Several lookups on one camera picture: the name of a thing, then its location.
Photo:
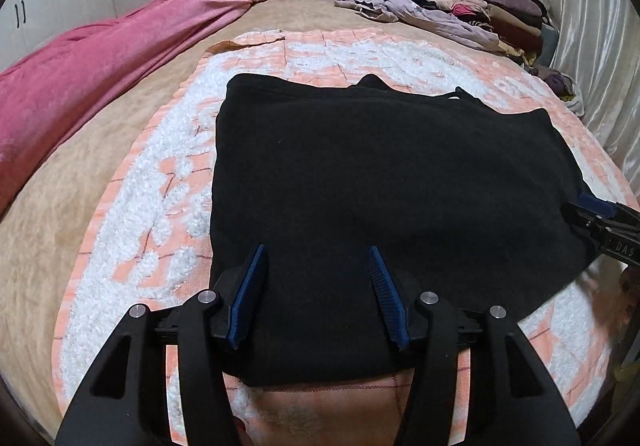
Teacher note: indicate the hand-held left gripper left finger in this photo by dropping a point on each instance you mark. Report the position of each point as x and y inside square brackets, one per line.
[245, 296]

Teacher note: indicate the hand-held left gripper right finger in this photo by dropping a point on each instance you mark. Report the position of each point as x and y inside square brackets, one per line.
[389, 301]

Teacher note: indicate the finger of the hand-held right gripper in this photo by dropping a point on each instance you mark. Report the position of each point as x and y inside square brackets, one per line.
[595, 208]

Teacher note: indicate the black shirt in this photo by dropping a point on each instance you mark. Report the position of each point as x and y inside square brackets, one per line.
[375, 166]

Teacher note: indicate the bag of clothes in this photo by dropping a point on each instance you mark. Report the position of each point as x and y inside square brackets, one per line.
[562, 86]

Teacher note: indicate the pile of folded clothes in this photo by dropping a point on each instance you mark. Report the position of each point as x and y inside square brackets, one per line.
[505, 11]

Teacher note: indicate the person's right hand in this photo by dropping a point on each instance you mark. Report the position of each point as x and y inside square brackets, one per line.
[629, 288]

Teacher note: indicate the pink and white fluffy blanket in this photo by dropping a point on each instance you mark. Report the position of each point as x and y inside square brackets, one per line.
[150, 226]

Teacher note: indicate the beige bed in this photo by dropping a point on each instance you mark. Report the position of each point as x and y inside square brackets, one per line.
[75, 251]

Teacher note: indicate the white shiny curtain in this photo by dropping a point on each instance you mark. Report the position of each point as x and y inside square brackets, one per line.
[595, 26]

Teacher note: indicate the lilac garment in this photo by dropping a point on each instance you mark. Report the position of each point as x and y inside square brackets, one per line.
[440, 21]

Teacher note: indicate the pink quilt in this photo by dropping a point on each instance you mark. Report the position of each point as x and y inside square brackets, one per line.
[100, 56]

